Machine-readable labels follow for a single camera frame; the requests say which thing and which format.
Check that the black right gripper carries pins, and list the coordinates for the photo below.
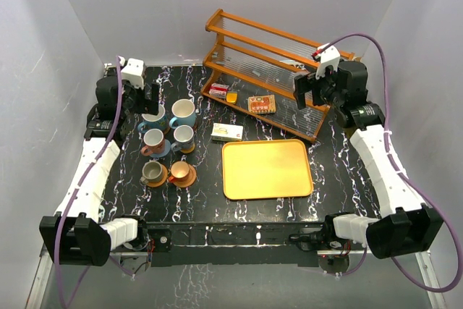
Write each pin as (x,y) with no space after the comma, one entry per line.
(304,84)

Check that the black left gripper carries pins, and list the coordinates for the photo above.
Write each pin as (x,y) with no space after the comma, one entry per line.
(146,105)

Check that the large blue mug back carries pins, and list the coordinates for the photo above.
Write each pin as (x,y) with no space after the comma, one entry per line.
(150,121)

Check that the large blue mug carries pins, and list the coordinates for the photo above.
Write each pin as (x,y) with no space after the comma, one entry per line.
(150,121)
(184,113)

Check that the large blue mug front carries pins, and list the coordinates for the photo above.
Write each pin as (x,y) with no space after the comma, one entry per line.
(184,113)

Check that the pink grey mug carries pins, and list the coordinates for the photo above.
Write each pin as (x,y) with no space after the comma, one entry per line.
(155,143)

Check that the grey blue speckled mug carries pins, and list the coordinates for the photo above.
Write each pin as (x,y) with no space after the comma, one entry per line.
(183,139)

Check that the small grey green cup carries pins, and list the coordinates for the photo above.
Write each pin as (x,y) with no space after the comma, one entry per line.
(152,172)

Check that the small red orange cup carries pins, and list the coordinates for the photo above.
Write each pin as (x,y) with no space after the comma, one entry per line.
(180,172)

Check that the plain orange wooden coaster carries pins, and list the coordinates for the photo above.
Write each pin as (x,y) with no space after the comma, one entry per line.
(164,178)

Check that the light wooden ridged coaster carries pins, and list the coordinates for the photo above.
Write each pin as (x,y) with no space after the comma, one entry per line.
(188,180)

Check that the blue paper coaster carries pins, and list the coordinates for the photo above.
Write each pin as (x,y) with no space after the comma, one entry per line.
(167,148)

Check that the orange black paper coaster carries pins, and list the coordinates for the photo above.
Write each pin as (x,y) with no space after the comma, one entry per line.
(189,150)

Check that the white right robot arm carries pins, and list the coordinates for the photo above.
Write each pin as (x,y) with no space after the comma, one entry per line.
(407,224)

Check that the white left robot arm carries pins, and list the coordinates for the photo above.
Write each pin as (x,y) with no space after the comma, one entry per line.
(74,235)

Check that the orange snack package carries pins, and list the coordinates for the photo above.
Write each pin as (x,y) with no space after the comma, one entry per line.
(262,104)

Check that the orange wooden shelf rack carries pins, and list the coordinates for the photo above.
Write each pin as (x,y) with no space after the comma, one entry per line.
(258,60)

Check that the red white small box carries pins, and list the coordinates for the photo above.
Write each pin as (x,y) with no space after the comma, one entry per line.
(218,90)

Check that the orange yellow small packet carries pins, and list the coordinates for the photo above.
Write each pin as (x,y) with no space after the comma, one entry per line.
(231,97)

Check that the white yellow carton box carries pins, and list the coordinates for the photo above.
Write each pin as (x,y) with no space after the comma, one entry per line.
(227,132)

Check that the yellow serving tray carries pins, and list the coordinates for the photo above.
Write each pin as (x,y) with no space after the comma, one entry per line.
(264,169)

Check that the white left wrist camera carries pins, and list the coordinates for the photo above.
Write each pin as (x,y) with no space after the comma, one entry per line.
(134,72)

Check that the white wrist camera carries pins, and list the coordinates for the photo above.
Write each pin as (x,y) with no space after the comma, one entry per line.
(134,72)
(327,56)

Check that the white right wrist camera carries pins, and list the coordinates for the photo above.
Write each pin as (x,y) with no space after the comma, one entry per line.
(327,56)

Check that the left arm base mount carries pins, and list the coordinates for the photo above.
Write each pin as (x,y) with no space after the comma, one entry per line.
(150,241)

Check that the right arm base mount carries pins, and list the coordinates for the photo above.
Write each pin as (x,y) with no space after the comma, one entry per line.
(339,227)

